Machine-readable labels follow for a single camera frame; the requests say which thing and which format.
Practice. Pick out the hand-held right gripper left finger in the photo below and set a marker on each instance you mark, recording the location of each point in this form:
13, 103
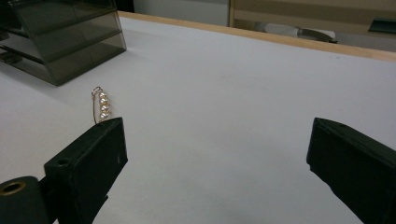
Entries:
90, 165

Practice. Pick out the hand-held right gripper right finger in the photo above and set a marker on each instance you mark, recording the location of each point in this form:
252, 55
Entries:
355, 161

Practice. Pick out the smoky transparent drawer organizer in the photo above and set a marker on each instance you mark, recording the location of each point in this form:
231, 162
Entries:
71, 34

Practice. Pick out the office chair base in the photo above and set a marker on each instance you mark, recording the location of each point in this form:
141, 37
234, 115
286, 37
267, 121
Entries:
299, 31

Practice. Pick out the white board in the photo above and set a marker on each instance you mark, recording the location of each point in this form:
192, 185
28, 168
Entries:
218, 93

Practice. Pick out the wooden table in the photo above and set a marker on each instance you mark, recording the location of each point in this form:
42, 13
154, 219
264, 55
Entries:
264, 35

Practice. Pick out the wooden desk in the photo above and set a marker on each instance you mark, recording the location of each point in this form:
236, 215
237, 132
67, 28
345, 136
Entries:
311, 12

